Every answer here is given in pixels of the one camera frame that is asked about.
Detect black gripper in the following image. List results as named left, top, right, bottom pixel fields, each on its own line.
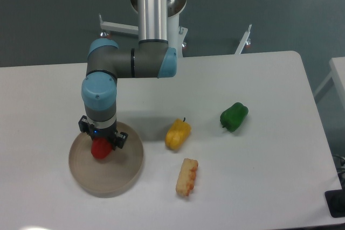
left=78, top=115, right=128, bottom=150

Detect red toy bell pepper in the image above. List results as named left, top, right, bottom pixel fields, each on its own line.
left=91, top=138, right=112, bottom=159

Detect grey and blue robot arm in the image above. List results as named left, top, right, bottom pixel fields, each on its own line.
left=78, top=0, right=177, bottom=150

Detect beige round plate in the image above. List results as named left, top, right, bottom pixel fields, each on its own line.
left=68, top=122, right=144, bottom=198

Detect yellow toy bell pepper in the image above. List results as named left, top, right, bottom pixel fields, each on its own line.
left=164, top=117, right=191, bottom=151

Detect green toy bell pepper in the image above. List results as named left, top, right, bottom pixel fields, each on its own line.
left=219, top=102, right=249, bottom=133

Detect orange toy corn piece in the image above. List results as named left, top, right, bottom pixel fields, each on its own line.
left=175, top=158, right=198, bottom=197

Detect black box at table edge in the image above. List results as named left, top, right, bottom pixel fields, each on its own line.
left=325, top=189, right=345, bottom=218

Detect white side table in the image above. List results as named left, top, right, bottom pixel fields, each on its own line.
left=313, top=57, right=344, bottom=107

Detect black cables at right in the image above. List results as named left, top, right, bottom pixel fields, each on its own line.
left=332, top=154, right=345, bottom=185

